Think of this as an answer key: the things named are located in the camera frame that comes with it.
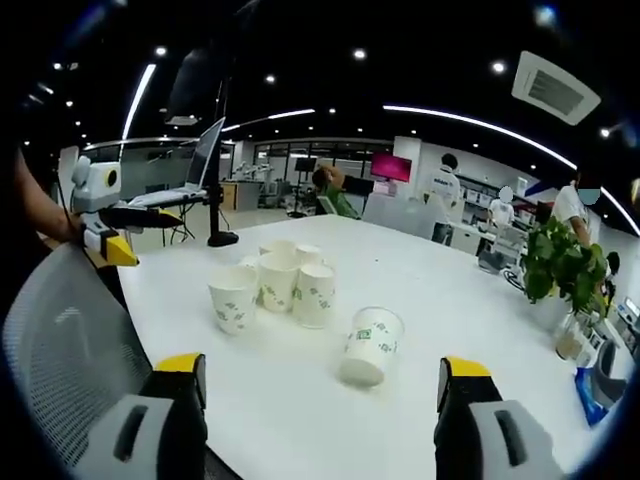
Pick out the cluster of white paper cups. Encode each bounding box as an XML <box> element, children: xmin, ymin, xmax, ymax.
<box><xmin>207</xmin><ymin>239</ymin><xmax>337</xmax><ymax>337</ymax></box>

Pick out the blue packet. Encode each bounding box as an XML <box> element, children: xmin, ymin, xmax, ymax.
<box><xmin>573</xmin><ymin>366</ymin><xmax>610</xmax><ymax>427</ymax></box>

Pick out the black cable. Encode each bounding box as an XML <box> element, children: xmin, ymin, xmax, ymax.
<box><xmin>55</xmin><ymin>178</ymin><xmax>74</xmax><ymax>224</ymax></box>

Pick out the grey mesh office chair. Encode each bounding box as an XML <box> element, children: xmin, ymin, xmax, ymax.
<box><xmin>1</xmin><ymin>241</ymin><xmax>157</xmax><ymax>480</ymax></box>

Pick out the green potted plant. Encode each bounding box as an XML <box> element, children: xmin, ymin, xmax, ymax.
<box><xmin>521</xmin><ymin>216</ymin><xmax>610</xmax><ymax>317</ymax></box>

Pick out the pink screen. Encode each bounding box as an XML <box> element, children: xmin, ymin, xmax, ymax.
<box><xmin>370</xmin><ymin>151</ymin><xmax>414</xmax><ymax>183</ymax></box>

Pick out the silver laptop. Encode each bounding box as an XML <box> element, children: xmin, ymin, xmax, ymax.
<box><xmin>126</xmin><ymin>116</ymin><xmax>227</xmax><ymax>207</ymax></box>

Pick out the white paper cup green print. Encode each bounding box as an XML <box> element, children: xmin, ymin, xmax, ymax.
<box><xmin>338</xmin><ymin>305</ymin><xmax>405</xmax><ymax>389</ymax></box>

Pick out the ceiling air conditioner vent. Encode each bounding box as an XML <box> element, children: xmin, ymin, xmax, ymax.
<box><xmin>510</xmin><ymin>49</ymin><xmax>602</xmax><ymax>127</ymax></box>

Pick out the white table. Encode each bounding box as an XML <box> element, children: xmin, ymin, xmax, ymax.
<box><xmin>116</xmin><ymin>216</ymin><xmax>610</xmax><ymax>480</ymax></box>

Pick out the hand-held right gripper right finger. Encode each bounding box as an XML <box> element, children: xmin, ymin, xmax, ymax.
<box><xmin>433</xmin><ymin>355</ymin><xmax>567</xmax><ymax>480</ymax></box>

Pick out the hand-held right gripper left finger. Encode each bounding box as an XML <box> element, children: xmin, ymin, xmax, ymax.
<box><xmin>74</xmin><ymin>352</ymin><xmax>209</xmax><ymax>480</ymax></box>

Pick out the glass vase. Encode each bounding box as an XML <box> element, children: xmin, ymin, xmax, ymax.
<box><xmin>553</xmin><ymin>308</ymin><xmax>597</xmax><ymax>362</ymax></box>

